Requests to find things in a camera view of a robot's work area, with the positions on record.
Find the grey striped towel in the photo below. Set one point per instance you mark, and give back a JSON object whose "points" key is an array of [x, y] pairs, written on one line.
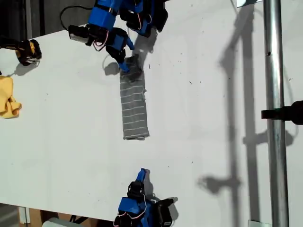
{"points": [[135, 113]]}

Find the white rounded object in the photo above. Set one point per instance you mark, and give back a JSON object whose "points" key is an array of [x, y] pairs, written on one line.
{"points": [[54, 223]]}

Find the yellow black power tool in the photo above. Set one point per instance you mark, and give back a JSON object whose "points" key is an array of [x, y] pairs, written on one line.
{"points": [[26, 50]]}

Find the brown cardboard box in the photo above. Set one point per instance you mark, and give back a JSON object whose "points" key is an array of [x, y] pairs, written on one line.
{"points": [[35, 217]]}

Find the white table leg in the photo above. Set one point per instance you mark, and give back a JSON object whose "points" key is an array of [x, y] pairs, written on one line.
{"points": [[23, 215]]}

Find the yellow cloth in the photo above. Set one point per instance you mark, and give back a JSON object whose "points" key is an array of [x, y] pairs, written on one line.
{"points": [[7, 99]]}

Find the black clamp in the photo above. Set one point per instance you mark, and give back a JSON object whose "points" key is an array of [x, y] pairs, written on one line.
{"points": [[293, 112]]}

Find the black camera stalk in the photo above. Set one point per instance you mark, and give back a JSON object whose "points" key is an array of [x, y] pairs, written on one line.
{"points": [[166, 202]]}

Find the black camera box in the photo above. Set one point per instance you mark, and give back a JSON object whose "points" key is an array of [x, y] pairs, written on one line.
{"points": [[165, 216], [77, 35]]}

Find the steel post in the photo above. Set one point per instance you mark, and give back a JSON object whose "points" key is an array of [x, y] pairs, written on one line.
{"points": [[274, 71]]}

